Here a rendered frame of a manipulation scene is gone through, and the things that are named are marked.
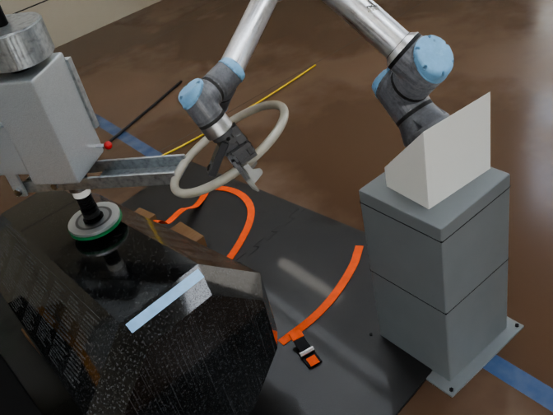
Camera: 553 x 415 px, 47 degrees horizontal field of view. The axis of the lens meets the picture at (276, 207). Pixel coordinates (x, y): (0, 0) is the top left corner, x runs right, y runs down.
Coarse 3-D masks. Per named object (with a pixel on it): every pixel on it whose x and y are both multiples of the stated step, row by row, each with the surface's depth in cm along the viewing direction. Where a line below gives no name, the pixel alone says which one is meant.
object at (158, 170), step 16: (112, 160) 243; (128, 160) 241; (144, 160) 239; (160, 160) 237; (176, 160) 236; (96, 176) 236; (112, 176) 233; (128, 176) 231; (144, 176) 229; (160, 176) 228; (16, 192) 244; (32, 192) 248
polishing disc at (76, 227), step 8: (104, 208) 262; (112, 208) 260; (72, 216) 262; (80, 216) 261; (104, 216) 257; (112, 216) 256; (72, 224) 257; (80, 224) 256; (96, 224) 254; (104, 224) 253; (112, 224) 252; (72, 232) 252; (80, 232) 251; (88, 232) 250; (96, 232) 250
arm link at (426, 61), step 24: (336, 0) 212; (360, 0) 211; (360, 24) 213; (384, 24) 211; (384, 48) 213; (408, 48) 209; (432, 48) 208; (408, 72) 211; (432, 72) 206; (408, 96) 220
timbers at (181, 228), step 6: (138, 210) 405; (144, 210) 404; (144, 216) 399; (150, 216) 398; (180, 222) 384; (174, 228) 380; (180, 228) 379; (186, 228) 378; (186, 234) 373; (192, 234) 372; (198, 234) 371; (198, 240) 368; (204, 240) 371; (24, 330) 335; (30, 342) 331
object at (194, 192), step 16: (240, 112) 237; (256, 112) 235; (288, 112) 213; (272, 144) 202; (256, 160) 199; (176, 176) 226; (224, 176) 199; (176, 192) 213; (192, 192) 205; (208, 192) 203
